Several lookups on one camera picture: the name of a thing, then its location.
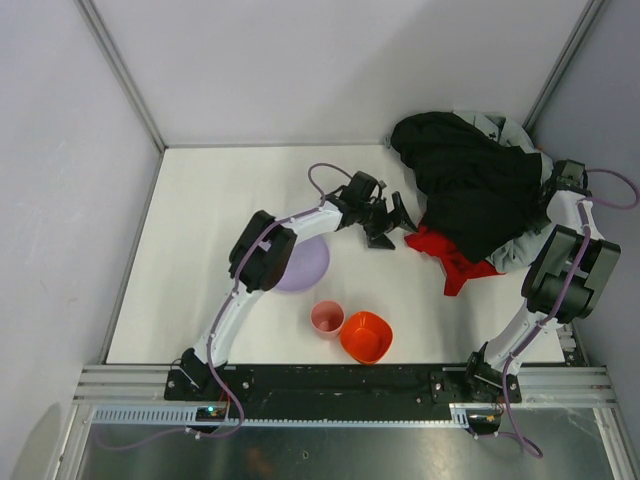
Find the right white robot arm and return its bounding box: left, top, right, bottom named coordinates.
left=464, top=160, right=621, bottom=403

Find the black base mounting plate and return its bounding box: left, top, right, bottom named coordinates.
left=164, top=363, right=521, bottom=421

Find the black cloth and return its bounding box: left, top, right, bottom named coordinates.
left=390, top=111, right=548, bottom=263

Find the aluminium frame post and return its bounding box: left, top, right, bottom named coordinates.
left=74, top=0, right=167, bottom=154
left=523, top=0, right=609, bottom=135

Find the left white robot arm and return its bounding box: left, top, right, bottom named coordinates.
left=164, top=171, right=417, bottom=401

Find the grey slotted cable duct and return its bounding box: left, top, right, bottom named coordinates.
left=91, top=404, right=499, bottom=429

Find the lilac plastic plate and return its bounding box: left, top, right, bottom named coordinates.
left=275, top=235, right=330, bottom=293

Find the left aluminium frame post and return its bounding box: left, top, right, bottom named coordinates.
left=74, top=0, right=167, bottom=154

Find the orange plastic bowl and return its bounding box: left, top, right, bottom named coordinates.
left=339, top=311, right=394, bottom=365

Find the grey cloth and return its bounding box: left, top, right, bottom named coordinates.
left=453, top=110, right=554, bottom=273

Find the pink plastic cup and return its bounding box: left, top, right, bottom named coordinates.
left=310, top=300, right=345, bottom=340

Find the right aluminium frame post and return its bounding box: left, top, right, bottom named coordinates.
left=523, top=0, right=609, bottom=135

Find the red cloth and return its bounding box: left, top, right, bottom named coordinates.
left=404, top=226, right=499, bottom=297

